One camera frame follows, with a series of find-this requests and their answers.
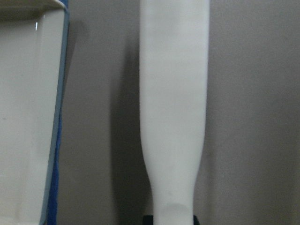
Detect beige hand brush black bristles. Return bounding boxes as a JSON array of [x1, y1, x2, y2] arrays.
[[139, 0, 210, 225]]

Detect beige plastic dustpan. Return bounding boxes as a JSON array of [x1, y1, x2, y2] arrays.
[[0, 0, 69, 225]]

